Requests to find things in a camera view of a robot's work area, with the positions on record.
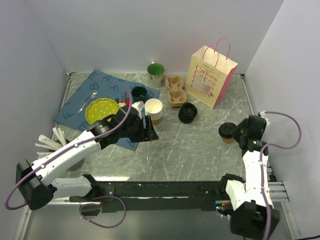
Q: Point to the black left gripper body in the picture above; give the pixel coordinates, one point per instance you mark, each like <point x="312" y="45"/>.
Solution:
<point x="136" y="133"/>

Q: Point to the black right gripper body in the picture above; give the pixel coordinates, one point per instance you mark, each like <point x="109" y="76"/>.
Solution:
<point x="240" y="131"/>

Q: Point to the black cup lid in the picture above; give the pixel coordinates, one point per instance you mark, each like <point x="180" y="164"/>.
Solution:
<point x="226" y="129"/>

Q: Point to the brown pulp cup carrier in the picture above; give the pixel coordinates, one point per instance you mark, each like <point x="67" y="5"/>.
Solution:
<point x="176" y="94"/>

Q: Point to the cream cakes paper bag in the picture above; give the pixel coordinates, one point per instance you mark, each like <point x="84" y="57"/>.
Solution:
<point x="209" y="74"/>

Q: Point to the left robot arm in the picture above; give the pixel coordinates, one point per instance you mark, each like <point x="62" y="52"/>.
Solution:
<point x="39" y="181"/>

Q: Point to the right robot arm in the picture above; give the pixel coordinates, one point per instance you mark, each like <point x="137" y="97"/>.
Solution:
<point x="253" y="215"/>

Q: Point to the stack of paper cups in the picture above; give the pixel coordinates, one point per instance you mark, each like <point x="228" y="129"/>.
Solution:
<point x="154" y="109"/>

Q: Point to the mouse plush toy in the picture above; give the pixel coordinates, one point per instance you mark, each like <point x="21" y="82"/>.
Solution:
<point x="123" y="102"/>

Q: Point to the dark green mug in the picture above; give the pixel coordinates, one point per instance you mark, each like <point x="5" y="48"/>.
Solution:
<point x="139" y="93"/>

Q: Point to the yellow-green dotted plate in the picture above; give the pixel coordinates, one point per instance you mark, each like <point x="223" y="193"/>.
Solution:
<point x="100" y="108"/>

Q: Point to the stack of black lids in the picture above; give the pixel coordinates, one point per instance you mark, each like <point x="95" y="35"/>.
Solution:
<point x="187" y="113"/>

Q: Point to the silver fork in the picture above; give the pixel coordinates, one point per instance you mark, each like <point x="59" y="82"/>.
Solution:
<point x="89" y="99"/>

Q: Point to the blue letter-print cloth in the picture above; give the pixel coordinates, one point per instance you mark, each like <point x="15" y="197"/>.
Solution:
<point x="100" y="85"/>

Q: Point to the white floral mug green inside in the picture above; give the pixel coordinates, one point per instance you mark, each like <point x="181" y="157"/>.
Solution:
<point x="156" y="74"/>

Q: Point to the grey cup of straws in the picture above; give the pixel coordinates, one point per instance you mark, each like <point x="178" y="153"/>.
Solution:
<point x="51" y="145"/>

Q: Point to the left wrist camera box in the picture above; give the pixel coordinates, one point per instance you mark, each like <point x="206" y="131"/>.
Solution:
<point x="139" y="105"/>

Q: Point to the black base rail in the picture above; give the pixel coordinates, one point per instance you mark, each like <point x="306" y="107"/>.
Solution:
<point x="154" y="195"/>

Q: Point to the aluminium frame rail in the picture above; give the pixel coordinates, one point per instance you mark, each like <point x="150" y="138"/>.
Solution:
<point x="278" y="192"/>

